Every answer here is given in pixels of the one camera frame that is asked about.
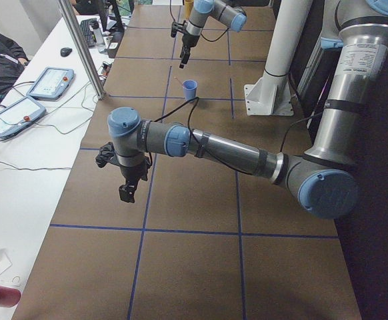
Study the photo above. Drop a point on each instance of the blue paper cup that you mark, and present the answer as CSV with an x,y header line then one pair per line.
x,y
189,89

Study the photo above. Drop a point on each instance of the teach pendant lower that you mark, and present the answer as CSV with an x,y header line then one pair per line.
x,y
20,115

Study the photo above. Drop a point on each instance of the black box white label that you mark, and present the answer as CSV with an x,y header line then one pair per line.
x,y
112,49

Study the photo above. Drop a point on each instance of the black computer mouse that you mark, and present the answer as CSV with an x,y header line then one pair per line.
x,y
65,51

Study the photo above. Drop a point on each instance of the aluminium frame post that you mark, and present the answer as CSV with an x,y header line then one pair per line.
x,y
72,23

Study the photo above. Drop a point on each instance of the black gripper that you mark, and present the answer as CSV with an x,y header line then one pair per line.
x,y
188,40
131,172

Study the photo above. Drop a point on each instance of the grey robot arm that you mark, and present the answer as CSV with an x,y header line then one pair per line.
x,y
231,16
321,177

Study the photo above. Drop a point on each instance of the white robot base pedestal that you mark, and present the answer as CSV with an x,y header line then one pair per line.
x,y
270,95

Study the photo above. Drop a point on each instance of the teach pendant upper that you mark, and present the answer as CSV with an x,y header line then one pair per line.
x,y
51,84

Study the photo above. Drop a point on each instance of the clear water bottle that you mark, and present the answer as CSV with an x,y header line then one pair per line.
x,y
99,40

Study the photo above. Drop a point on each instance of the teach pendant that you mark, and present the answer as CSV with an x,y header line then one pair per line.
x,y
20,115
51,84

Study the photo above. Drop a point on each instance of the black keyboard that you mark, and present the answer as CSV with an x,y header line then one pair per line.
x,y
88,34

